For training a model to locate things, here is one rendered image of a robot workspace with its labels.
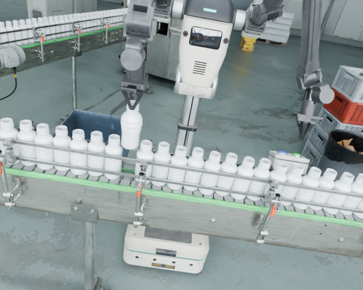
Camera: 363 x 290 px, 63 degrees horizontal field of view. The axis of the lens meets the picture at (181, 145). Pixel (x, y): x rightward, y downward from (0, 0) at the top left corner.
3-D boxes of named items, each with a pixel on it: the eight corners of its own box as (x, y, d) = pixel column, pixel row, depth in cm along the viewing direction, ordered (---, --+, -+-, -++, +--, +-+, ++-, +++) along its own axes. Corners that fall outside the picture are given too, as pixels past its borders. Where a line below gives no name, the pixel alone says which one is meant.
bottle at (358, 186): (339, 214, 110) (359, 180, 101) (332, 203, 115) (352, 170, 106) (354, 217, 110) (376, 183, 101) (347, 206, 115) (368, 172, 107)
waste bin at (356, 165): (311, 210, 268) (342, 152, 235) (297, 179, 306) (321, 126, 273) (359, 217, 270) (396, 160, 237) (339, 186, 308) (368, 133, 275)
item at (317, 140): (322, 161, 303) (331, 142, 291) (305, 140, 337) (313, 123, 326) (375, 166, 311) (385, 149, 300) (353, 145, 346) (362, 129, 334)
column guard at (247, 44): (239, 49, 801) (251, 6, 744) (238, 46, 835) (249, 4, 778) (254, 52, 803) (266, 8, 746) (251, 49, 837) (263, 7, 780)
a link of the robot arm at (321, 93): (315, 68, 115) (294, 76, 115) (333, 66, 104) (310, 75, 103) (322, 97, 118) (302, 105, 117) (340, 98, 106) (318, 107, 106)
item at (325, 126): (332, 143, 291) (341, 123, 279) (313, 123, 325) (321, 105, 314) (385, 149, 300) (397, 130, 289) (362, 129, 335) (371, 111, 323)
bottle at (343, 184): (333, 205, 114) (352, 171, 106) (340, 216, 109) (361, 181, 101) (318, 202, 114) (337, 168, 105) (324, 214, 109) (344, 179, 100)
